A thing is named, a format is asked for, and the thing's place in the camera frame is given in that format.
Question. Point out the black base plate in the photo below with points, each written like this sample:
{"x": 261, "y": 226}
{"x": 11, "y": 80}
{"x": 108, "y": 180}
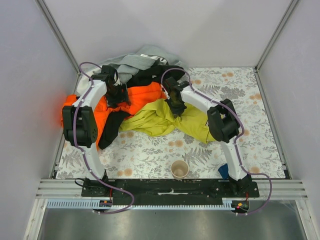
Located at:
{"x": 166, "y": 191}

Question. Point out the blue cube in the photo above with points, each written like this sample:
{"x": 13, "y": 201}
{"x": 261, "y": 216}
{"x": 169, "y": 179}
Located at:
{"x": 224, "y": 171}

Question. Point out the black cloth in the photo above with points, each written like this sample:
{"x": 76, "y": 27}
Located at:
{"x": 111, "y": 128}
{"x": 154, "y": 74}

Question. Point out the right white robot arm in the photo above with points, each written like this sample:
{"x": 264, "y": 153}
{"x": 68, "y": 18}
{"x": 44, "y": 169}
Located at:
{"x": 223, "y": 124}

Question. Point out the yellow cloth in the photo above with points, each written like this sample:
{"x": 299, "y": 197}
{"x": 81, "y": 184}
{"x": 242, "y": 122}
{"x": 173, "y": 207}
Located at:
{"x": 156, "y": 119}

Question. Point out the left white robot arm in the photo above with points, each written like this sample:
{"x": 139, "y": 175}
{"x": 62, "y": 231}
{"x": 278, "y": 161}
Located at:
{"x": 80, "y": 127}

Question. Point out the orange cloth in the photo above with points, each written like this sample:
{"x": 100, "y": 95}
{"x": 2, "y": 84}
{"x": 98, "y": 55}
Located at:
{"x": 139, "y": 96}

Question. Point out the beige paper cup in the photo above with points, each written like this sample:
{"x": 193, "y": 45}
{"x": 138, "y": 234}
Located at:
{"x": 179, "y": 169}

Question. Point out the floral table mat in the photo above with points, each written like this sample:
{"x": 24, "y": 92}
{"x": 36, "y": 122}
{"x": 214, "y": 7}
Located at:
{"x": 138, "y": 156}

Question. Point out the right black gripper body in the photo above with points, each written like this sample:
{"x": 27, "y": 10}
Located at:
{"x": 176, "y": 106}

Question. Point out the grey cloth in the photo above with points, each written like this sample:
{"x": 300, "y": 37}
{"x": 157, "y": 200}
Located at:
{"x": 148, "y": 56}

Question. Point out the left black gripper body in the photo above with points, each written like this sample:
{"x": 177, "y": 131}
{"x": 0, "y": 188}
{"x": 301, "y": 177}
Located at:
{"x": 118, "y": 97}

